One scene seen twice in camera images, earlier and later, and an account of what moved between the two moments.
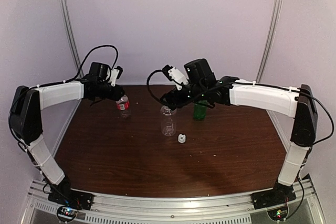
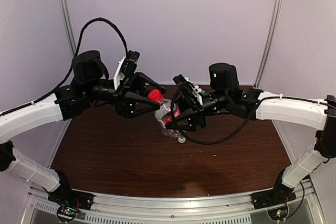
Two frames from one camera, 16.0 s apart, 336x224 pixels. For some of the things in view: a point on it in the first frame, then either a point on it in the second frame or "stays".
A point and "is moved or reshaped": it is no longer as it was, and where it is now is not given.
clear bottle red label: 123,105 is moved or reshaped
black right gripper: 170,96 to 195,113
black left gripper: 116,95 to 125,98
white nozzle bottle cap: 181,138 stays
